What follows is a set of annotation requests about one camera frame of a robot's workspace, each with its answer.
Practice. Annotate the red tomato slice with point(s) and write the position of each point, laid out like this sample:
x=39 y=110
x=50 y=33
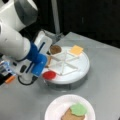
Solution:
x=49 y=75

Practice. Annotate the white sectioned round tray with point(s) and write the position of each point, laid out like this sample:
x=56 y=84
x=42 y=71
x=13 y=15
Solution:
x=69 y=68

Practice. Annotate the brown toast slice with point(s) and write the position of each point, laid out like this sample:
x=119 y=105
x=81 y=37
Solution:
x=69 y=116
x=48 y=60

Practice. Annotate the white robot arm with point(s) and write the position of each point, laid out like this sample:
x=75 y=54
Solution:
x=15 y=15

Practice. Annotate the white blue gripper body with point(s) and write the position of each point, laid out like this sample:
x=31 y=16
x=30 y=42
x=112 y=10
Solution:
x=30 y=69

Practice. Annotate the green lettuce leaf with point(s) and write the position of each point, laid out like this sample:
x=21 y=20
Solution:
x=78 y=109

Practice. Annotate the brown meat patty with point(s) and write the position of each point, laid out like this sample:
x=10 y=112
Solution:
x=55 y=49

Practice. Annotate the orange block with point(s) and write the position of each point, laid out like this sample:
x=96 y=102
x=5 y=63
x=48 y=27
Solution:
x=10 y=79

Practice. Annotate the yellow cheese slice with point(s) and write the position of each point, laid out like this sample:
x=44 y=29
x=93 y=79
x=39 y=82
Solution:
x=76 y=50

